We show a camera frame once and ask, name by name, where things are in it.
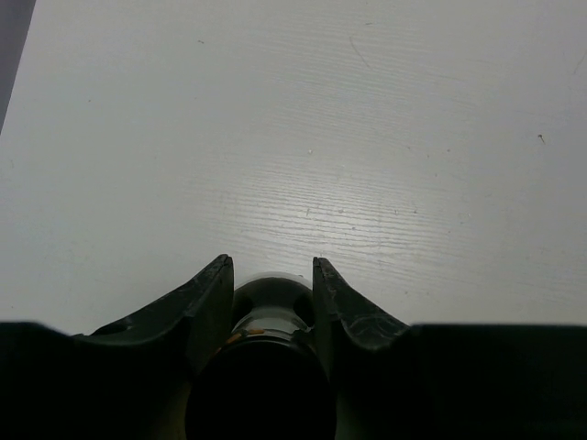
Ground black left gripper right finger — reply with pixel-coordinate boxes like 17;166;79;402
312;257;409;380

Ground dark sauce bottle black cap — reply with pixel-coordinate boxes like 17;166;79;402
185;273;337;439

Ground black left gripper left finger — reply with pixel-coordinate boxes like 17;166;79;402
72;254;234;390

